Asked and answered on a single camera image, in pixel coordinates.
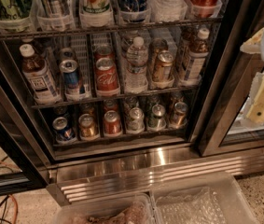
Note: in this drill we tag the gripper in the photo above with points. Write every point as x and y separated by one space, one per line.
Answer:
255 108

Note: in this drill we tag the fridge glass door right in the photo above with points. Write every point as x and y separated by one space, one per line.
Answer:
232 81

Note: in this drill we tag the tea bottle right middle shelf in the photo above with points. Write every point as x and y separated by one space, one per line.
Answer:
195 55

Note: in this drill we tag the tea bottle shelf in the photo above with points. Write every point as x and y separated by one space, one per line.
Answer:
195 55
36 71

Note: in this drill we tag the gold can bottom shelf right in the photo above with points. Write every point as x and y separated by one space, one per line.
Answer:
179 113

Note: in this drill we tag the gold can shelf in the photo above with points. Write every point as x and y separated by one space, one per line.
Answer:
163 66
87 126
179 113

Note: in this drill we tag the gold can middle shelf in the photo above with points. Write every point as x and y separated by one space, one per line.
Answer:
163 66

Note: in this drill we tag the green can bottom shelf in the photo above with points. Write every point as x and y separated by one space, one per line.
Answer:
157 117

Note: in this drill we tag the clear water bottle middle shelf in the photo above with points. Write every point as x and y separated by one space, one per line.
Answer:
136 57

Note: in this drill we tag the clear water bottle shelf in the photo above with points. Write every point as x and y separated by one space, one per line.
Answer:
168 10
136 57

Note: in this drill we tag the silver can bottom shelf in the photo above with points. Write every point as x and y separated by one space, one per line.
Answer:
135 121

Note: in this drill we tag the clear water bottle top shelf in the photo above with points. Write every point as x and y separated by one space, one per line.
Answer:
168 10

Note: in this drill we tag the red coke can bottom shelf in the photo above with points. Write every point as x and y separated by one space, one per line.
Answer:
112 123

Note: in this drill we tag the red coke can middle shelf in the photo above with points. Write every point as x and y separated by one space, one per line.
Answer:
106 74

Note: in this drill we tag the gold can bottom shelf left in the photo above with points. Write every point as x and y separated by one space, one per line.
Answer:
87 126

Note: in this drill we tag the steel fridge bottom grille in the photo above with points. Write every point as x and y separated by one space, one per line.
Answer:
138 172

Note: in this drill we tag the blue pepsi can middle shelf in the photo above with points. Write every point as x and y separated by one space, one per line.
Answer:
71 76

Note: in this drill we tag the blue pepsi can bottom shelf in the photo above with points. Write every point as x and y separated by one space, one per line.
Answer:
63 129

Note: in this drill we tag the tea bottle left middle shelf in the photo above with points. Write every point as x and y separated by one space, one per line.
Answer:
36 71

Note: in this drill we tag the silver striped can top shelf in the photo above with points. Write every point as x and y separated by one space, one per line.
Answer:
56 8

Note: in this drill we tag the fridge open door left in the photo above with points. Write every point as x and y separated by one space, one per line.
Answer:
18 138

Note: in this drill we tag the clear plastic bin right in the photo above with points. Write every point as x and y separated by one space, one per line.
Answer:
207 199

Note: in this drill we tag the clear plastic bin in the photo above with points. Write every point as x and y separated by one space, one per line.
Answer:
128 209
207 199

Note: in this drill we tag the clear plastic bin left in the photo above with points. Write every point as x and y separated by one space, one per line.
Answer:
128 209

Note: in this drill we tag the middle wire shelf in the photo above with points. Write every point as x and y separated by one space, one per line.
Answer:
119 96

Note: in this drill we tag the wire shelf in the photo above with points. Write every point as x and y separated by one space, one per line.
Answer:
119 96
110 29

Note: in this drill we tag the top wire shelf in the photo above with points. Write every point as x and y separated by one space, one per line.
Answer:
110 29

